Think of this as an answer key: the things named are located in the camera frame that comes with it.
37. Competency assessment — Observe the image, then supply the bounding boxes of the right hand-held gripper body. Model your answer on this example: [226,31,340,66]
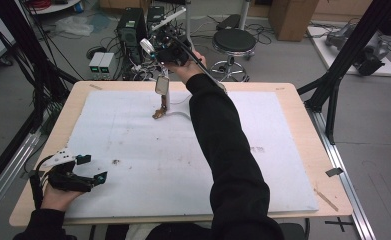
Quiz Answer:
[149,5,192,67]

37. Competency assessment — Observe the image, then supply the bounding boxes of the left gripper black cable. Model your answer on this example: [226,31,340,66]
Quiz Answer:
[28,155,55,211]

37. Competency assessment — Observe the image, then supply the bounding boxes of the thin wooden stick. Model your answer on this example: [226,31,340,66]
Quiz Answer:
[313,187,340,213]

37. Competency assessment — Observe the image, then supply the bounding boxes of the person's right hand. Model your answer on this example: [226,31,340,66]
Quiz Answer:
[163,49,208,85]

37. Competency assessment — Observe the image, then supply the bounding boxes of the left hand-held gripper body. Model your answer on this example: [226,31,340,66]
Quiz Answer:
[43,148,95,193]

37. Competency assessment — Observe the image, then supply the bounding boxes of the large black computer tower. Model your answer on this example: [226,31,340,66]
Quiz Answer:
[115,7,148,66]

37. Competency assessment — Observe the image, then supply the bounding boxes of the grey and black machine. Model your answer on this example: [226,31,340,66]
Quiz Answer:
[324,22,390,77]

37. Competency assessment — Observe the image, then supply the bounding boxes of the white bench power supply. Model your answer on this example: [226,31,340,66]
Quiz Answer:
[98,52,116,80]
[88,51,106,80]

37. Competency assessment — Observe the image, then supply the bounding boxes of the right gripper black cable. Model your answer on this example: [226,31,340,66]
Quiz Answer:
[171,31,229,95]

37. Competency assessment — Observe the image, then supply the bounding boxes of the grey tape piece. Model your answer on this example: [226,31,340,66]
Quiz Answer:
[324,166,345,178]

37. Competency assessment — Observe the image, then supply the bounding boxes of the person's left hand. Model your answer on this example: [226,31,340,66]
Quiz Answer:
[40,182,85,213]

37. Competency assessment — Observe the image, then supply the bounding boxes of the white table mat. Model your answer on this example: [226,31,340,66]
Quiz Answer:
[50,89,320,220]

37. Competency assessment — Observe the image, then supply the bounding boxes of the clear plastic bag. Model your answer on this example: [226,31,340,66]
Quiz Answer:
[53,15,95,38]

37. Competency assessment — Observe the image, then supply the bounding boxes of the white post key stand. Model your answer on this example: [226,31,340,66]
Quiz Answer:
[159,62,193,120]

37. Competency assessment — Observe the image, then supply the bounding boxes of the white floor board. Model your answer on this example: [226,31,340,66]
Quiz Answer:
[306,25,391,78]

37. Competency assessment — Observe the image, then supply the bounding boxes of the black metal frame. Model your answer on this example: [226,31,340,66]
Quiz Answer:
[0,0,81,198]
[296,0,391,146]

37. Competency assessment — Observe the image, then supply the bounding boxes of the aluminium rail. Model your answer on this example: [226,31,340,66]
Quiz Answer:
[0,106,64,225]
[306,107,378,240]

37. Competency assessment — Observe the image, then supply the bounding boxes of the cardboard box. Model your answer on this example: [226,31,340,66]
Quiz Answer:
[268,0,320,43]

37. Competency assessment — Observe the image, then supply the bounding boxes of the black flat device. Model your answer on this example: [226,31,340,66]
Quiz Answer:
[215,13,242,32]

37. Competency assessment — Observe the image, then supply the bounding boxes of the white round table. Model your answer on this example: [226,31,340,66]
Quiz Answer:
[26,0,82,16]

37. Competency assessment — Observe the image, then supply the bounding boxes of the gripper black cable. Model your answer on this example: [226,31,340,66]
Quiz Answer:
[28,155,55,211]
[171,31,229,95]

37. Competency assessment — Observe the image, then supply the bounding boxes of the person's lap clothing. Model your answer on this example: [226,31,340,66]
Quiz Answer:
[104,221,219,240]

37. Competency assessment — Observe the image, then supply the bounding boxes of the wooden table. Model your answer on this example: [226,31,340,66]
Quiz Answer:
[8,80,355,228]

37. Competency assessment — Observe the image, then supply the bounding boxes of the black round stool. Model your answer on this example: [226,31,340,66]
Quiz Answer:
[208,27,258,83]

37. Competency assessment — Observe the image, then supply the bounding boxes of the slim black computer tower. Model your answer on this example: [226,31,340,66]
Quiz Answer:
[146,5,166,26]

